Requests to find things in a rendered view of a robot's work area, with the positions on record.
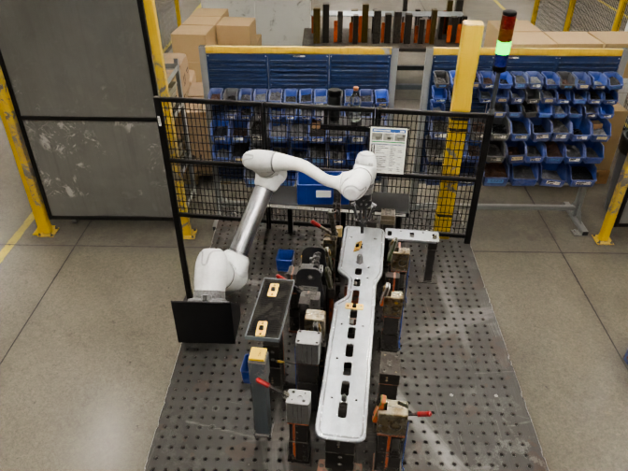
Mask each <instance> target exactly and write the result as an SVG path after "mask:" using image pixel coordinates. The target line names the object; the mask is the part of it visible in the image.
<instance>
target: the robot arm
mask: <svg viewBox="0 0 628 471"><path fill-rule="evenodd" d="M242 163H243V165H244V166H245V167H247V168H248V169H249V170H252V171H253V172H255V180H254V183H255V187H254V189H253V192H252V194H251V197H250V200H249V202H248V205H247V207H246V210H245V212H244V214H243V217H242V219H241V222H240V224H239V226H238V228H237V231H236V233H235V237H234V239H233V242H232V244H231V247H230V249H228V250H226V251H222V250H221V249H203V250H202V251H200V253H199V255H198V257H197V259H196V263H195V269H194V292H193V298H190V299H188V301H198V302H229V301H226V299H225V292H233V291H237V290H239V289H241V288H242V287H243V286H244V285H245V284H246V282H247V280H248V270H249V264H250V260H249V257H247V255H248V253H249V250H250V246H251V244H252V241H253V239H254V237H255V235H256V232H257V230H258V228H259V225H260V223H261V220H262V218H263V215H264V212H265V210H266V207H267V205H268V202H269V200H270V197H271V195H272V193H274V192H275V191H276V190H277V189H278V187H279V186H280V184H281V183H283V182H284V180H285V179H286V178H287V171H289V170H295V171H300V172H302V173H304V174H306V175H308V176H309V177H311V178H313V179H315V180H316V181H318V182H319V183H320V184H322V185H324V186H327V187H330V188H333V189H337V190H338V191H339V192H340V193H341V194H343V196H344V197H345V198H346V199H348V200H350V201H355V202H351V206H352V208H353V212H354V217H355V220H356V221H359V226H361V234H363V233H364V227H365V226H366V222H367V221H370V219H371V217H372V214H373V211H374V209H375V208H376V207H377V204H374V203H373V202H372V193H373V189H374V184H375V182H374V181H375V178H376V174H377V159H376V156H375V154H374V153H373V152H371V151H367V150H365V151H361V152H359V154H358V155H357V158H356V161H355V165H354V167H353V170H351V171H348V172H342V174H340V175H339V176H331V175H328V174H326V173H324V172H323V171H321V170H320V169H319V168H318V167H316V166H315V165H313V164H311V163H310V162H308V161H306V160H303V159H300V158H297V157H293V156H290V155H286V154H283V153H280V152H275V151H272V150H249V151H247V152H246V153H244V155H243V158H242ZM356 205H357V206H358V207H359V208H360V212H359V217H358V214H357V210H356ZM371 205H372V206H371ZM370 206H371V210H370V213H369V216H368V218H367V209H368V208H369V207H370ZM362 208H364V219H362Z"/></svg>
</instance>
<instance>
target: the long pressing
mask: <svg viewBox="0 0 628 471"><path fill-rule="evenodd" d="M359 241H363V242H362V243H363V245H362V248H361V249H359V250H357V251H353V250H354V247H355V244H356V243H357V242H359ZM384 241H385V232H384V230H382V229H380V228H370V227H364V233H363V234H361V227H358V226H346V227H345V228H344V233H343V238H342V244H341V250H340V255H339V261H338V267H337V271H338V273H339V274H340V275H342V276H343V277H344V278H346V279H347V280H348V288H347V295H346V296H345V297H344V298H342V299H340V300H339V301H337V302H335V304H334V310H333V316H332V322H331V328H330V334H329V340H328V346H327V351H326V358H325V364H324V369H323V376H322V382H321V393H320V399H319V404H318V410H317V417H316V422H315V434H316V436H317V437H318V438H320V439H324V440H332V441H340V442H348V443H360V442H362V441H364V440H365V438H366V427H367V414H368V400H369V387H370V373H371V360H372V346H373V333H374V319H375V305H376V291H377V283H378V281H379V280H380V278H381V277H382V274H383V257H384ZM358 254H362V255H363V263H362V264H357V263H356V259H357V255H358ZM368 267H369V268H368ZM356 269H362V274H361V275H356V274H355V270H356ZM355 279H359V280H360V281H361V283H360V286H354V280H355ZM353 291H359V301H358V304H363V305H364V310H358V309H354V310H357V319H356V325H350V311H351V309H347V308H345V305H346V303H351V301H352V294H353ZM341 323H342V324H341ZM349 328H355V336H354V339H348V331H349ZM347 345H353V353H352V356H351V357H347V356H346V347H347ZM337 358H338V359H337ZM344 363H351V371H350V376H344V375H343V371H344ZM343 381H346V382H349V383H350V388H349V395H348V396H347V401H341V386H342V382H343ZM331 397H333V398H331ZM355 400H357V401H355ZM341 402H342V403H347V404H348V405H347V415H346V418H339V417H338V410H339V404H340V403H341Z"/></svg>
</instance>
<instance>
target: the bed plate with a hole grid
mask: <svg viewBox="0 0 628 471"><path fill-rule="evenodd" d="M239 224H240V221H224V220H218V222H217V226H216V229H215V233H214V236H213V238H212V242H211V244H212V245H211V246H210V249H221V250H222V251H226V250H228V249H230V247H231V244H232V242H233V239H234V237H235V235H236V231H237V228H238V226H239ZM293 229H294V230H296V234H295V235H291V234H285V231H286V230H288V225H286V224H274V223H272V228H271V229H269V228H268V229H267V228H266V223H260V225H259V228H258V230H257V232H256V235H255V237H254V239H253V241H252V244H251V246H250V250H249V253H248V255H247V257H249V260H250V264H249V270H248V280H247V282H246V284H245V285H244V286H243V287H242V288H241V289H239V290H237V291H233V292H225V299H226V301H229V302H231V303H234V304H237V305H240V313H241V318H240V323H239V326H238V331H237V336H236V341H235V344H220V343H184V342H181V345H180V349H179V352H178V358H177V360H176V363H175V367H174V370H173V373H172V377H171V379H170V384H169V386H168V389H167V392H166V396H165V399H164V406H163V407H162V411H161V414H160V417H159V420H158V427H157V428H156V430H155V433H154V436H153V439H152V442H151V445H150V451H149V454H148V458H147V462H146V464H145V470H144V471H317V468H318V461H319V459H325V440H324V439H320V438H318V437H317V436H316V434H315V422H316V417H317V413H315V412H314V413H311V414H310V420H309V430H310V447H311V448H312V451H311V456H310V461H311V462H312V463H311V464H312V466H303V465H302V464H299V463H295V462H288V455H289V452H288V449H287V448H288V446H289V438H290V428H289V424H288V423H287V415H286V399H285V398H283V397H282V396H281V394H280V393H278V392H275V391H270V390H269V392H270V406H271V421H272V422H274V427H273V432H272V435H271V438H267V437H259V436H253V433H254V429H255V428H254V420H253V408H252V402H251V387H250V384H249V383H244V382H243V379H242V374H241V372H240V368H241V365H242V363H243V359H244V356H245V354H250V351H251V348H252V347H254V348H262V347H263V341H258V340H248V339H245V333H246V331H247V328H248V325H249V322H250V317H251V314H252V311H253V309H254V306H255V303H256V300H257V297H258V294H259V291H260V289H261V286H262V283H263V280H264V278H276V275H277V274H279V275H281V276H283V277H284V278H287V273H288V272H284V271H278V269H277V262H276V256H277V253H278V250H279V249H283V250H294V261H293V265H298V266H299V264H300V263H301V255H302V251H303V249H304V248H305V247H307V246H321V247H323V238H324V235H325V234H327V233H326V232H324V231H323V230H322V229H320V228H318V227H311V226H298V225H294V226H293ZM404 242H405V243H406V248H407V249H409V255H410V262H409V269H408V278H407V293H406V297H407V303H406V305H407V307H404V310H403V318H402V325H401V334H400V344H401V346H400V349H399V351H397V353H400V354H401V360H400V381H399V386H398V388H397V395H396V400H399V401H407V402H408V413H417V412H418V411H431V412H432V416H431V417H418V416H408V419H409V422H408V427H407V439H406V445H405V452H404V459H403V467H404V471H549V468H548V466H547V463H546V460H545V458H544V457H543V454H542V449H541V446H540V444H539V441H538V438H537V435H536V432H535V427H534V425H533V423H532V420H531V417H530V416H529V412H528V410H527V408H526V403H525V401H524V398H523V397H522V395H521V387H520V384H519V382H518V380H517V377H516V374H515V371H514V368H513V366H512V362H511V361H510V360H509V355H508V352H507V347H506V344H505V341H504V339H503V337H502V334H501V331H500V329H499V325H498V322H497V319H496V317H495V315H494V312H493V310H492V304H491V303H490V298H489V295H488V294H487V291H486V289H485V285H484V282H483V279H482V276H481V274H480V272H479V269H478V264H477V261H476V258H475V255H474V253H473V251H472V248H471V245H470V244H465V243H464V238H460V237H450V238H449V239H442V238H439V242H438V243H437V249H436V251H435V261H434V267H433V275H432V276H433V277H437V284H431V283H419V282H418V275H422V276H424V268H425V261H426V254H427V243H419V242H406V241H404ZM386 272H388V268H387V267H383V274H382V277H381V278H380V280H379V281H378V283H377V291H376V305H375V319H374V333H373V346H372V360H371V373H370V387H369V400H368V414H367V427H366V438H365V440H364V441H362V442H360V443H355V454H354V462H355V463H357V464H362V465H363V470H362V471H371V470H370V467H369V465H371V464H369V462H371V461H372V460H371V458H372V456H373V453H375V450H376V441H377V433H375V432H373V422H372V414H373V412H374V406H375V398H376V397H378V384H379V365H380V354H381V352H379V353H378V351H377V350H376V349H377V345H378V344H379V341H380V340H381V332H382V328H383V322H380V319H379V318H380V314H382V309H383V307H382V306H380V305H379V299H380V297H381V295H382V292H383V286H384V285H385V284H384V283H383V280H385V278H386ZM400 344H399V345H400Z"/></svg>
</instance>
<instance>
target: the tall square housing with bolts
mask: <svg viewBox="0 0 628 471"><path fill-rule="evenodd" d="M294 348H295V362H296V363H304V364H296V365H295V382H296V390H303V391H311V413H314V412H315V413H317V410H318V404H319V399H320V372H319V363H320V358H321V332H316V331H306V330H298V331H297V336H296V339H295V345H294ZM297 365H298V371H297Z"/></svg>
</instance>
